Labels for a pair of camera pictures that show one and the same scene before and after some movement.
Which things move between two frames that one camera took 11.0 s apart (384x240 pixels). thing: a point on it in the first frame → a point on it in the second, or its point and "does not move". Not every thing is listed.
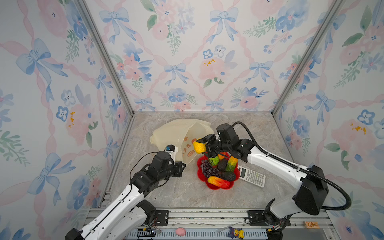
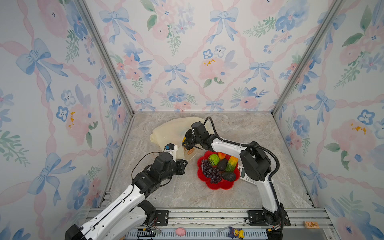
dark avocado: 228,175 does not move
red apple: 222,157 does not move
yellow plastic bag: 181,133 does not move
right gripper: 207,139 → 188,133
